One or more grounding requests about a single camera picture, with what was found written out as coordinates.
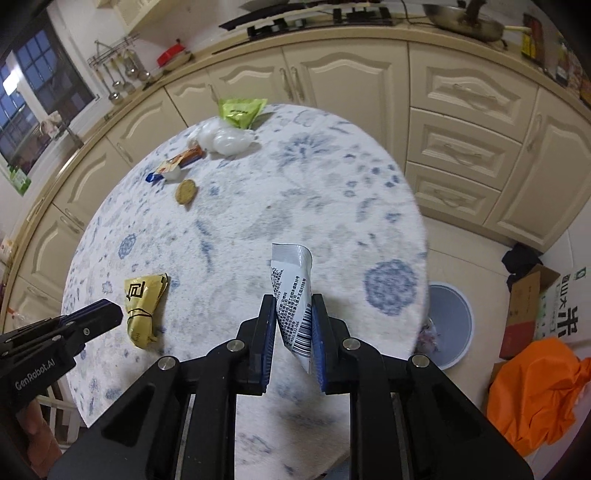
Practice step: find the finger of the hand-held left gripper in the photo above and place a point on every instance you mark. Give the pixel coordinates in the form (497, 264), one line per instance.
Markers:
(99, 318)

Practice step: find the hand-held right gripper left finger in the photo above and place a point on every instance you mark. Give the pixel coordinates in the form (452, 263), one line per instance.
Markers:
(268, 344)

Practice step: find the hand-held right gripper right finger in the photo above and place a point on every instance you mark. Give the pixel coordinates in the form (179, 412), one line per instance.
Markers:
(319, 344)

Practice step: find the gold snack wrapper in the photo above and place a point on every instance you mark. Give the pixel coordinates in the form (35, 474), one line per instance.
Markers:
(143, 304)

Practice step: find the white barcode sachet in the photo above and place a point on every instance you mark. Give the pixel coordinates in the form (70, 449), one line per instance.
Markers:
(291, 286)

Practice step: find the heap of wrappers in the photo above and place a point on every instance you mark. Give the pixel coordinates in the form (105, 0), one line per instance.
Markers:
(427, 334)

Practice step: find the light blue plastic bin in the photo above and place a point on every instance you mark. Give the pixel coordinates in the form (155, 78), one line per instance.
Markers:
(455, 323)

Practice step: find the round biscuit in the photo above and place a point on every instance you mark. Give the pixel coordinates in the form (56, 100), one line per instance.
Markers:
(186, 191)

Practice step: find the orange snack wrapper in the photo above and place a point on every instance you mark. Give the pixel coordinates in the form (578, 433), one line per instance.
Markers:
(180, 159)

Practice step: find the white plastic bag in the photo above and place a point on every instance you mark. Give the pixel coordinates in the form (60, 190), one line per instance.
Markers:
(226, 138)

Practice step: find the green snack packet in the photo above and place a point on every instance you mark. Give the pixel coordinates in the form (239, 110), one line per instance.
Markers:
(240, 110)

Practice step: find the person's left forearm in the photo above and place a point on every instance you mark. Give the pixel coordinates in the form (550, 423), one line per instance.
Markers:
(36, 429)

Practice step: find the white floral tablecloth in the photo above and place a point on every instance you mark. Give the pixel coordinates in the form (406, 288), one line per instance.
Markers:
(277, 194)

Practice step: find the green dish soap bottle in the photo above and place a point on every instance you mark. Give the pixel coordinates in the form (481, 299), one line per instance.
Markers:
(19, 180)

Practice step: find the steel kitchen faucet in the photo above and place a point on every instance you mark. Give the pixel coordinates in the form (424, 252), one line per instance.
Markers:
(64, 131)

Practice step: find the cream cabinet drawer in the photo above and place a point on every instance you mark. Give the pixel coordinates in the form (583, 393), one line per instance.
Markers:
(471, 92)
(452, 196)
(464, 150)

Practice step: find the brown cardboard box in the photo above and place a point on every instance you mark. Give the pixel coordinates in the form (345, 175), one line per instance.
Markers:
(521, 304)

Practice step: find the black cloth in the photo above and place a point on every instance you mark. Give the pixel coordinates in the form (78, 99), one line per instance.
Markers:
(521, 261)

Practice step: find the orange plastic bag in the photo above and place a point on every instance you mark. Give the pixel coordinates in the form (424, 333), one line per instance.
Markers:
(535, 392)

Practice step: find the steel ladle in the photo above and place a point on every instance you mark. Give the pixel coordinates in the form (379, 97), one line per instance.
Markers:
(131, 72)
(144, 74)
(114, 96)

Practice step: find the barred kitchen window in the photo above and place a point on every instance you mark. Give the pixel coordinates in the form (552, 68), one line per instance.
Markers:
(37, 92)

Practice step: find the white printed rice sack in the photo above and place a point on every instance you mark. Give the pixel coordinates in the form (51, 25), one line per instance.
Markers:
(570, 309)

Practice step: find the cream base cabinets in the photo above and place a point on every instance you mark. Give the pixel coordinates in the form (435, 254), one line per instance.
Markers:
(323, 78)

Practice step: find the red plastic box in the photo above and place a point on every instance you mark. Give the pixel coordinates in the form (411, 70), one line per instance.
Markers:
(171, 51)

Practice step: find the black gas stove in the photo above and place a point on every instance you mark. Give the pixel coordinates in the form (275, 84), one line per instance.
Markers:
(314, 21)

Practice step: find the steel wok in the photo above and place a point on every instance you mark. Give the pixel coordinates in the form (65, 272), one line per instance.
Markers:
(466, 21)

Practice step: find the row of condiment bottles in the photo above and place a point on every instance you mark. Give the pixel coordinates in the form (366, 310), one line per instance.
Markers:
(563, 55)

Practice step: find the cream wall cabinets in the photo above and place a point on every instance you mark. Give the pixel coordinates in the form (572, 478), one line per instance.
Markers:
(124, 11)

